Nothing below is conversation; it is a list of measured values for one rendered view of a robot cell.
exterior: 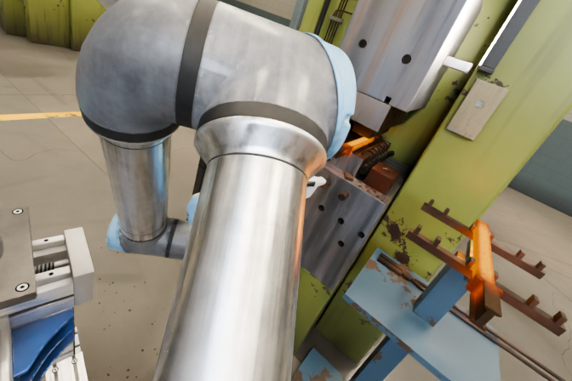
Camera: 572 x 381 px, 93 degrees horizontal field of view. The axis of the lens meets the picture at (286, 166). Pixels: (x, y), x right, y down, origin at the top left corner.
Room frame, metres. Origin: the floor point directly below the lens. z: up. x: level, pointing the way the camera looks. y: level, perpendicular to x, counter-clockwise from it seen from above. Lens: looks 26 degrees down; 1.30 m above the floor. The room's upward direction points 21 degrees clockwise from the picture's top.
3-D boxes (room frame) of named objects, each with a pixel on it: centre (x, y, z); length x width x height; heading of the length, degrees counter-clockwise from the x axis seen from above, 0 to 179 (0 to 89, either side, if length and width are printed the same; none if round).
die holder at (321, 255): (1.14, -0.30, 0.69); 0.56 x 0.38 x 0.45; 154
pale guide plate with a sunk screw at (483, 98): (0.94, -0.50, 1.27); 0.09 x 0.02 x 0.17; 64
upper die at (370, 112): (1.15, -0.25, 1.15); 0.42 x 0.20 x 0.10; 154
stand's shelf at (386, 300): (0.60, -0.52, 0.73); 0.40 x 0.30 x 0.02; 62
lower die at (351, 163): (1.15, -0.25, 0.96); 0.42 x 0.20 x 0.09; 154
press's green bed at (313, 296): (1.14, -0.30, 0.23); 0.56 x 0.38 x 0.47; 154
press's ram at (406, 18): (1.14, -0.29, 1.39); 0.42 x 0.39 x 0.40; 154
